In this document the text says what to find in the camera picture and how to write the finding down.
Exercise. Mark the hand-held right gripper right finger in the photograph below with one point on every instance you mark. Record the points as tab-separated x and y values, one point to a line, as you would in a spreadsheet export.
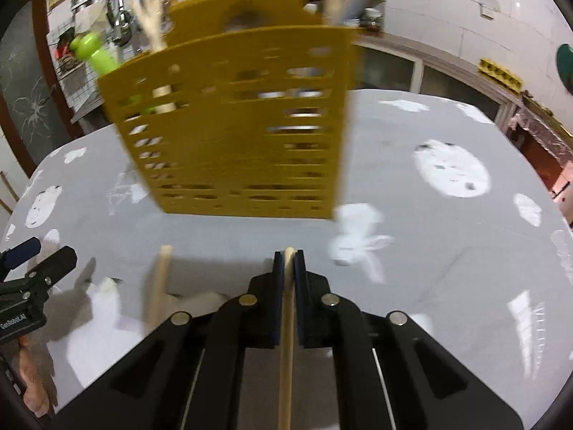
302	298

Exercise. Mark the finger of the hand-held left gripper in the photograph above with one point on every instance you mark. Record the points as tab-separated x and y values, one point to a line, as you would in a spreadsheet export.
56	262
22	251

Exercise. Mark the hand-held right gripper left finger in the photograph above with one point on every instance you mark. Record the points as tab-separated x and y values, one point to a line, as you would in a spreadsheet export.
278	298

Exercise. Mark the yellow slotted utensil holder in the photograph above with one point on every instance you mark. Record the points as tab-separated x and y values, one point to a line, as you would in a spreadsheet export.
246	143

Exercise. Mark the person's left hand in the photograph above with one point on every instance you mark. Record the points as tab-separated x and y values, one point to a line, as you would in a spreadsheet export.
32	371

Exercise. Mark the brown framed glass door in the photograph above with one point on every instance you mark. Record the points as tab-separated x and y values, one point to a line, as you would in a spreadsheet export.
27	89

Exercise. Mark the kitchen base cabinet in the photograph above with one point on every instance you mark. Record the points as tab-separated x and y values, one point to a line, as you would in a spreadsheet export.
394	69

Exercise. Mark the pale wooden utensil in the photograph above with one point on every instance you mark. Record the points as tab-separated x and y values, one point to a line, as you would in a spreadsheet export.
152	27

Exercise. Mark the steel kitchen counter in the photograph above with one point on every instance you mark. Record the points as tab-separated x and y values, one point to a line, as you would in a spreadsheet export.
403	46

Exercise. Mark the side table with pink cloth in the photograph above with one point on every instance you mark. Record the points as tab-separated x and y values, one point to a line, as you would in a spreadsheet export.
537	130

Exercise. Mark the yellow egg tray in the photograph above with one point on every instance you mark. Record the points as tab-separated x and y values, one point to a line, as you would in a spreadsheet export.
499	74

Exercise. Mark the white wall socket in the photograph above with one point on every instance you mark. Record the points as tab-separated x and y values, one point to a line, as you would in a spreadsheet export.
489	6

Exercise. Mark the green round wall hanger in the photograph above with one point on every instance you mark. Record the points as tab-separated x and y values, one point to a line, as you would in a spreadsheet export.
566	65

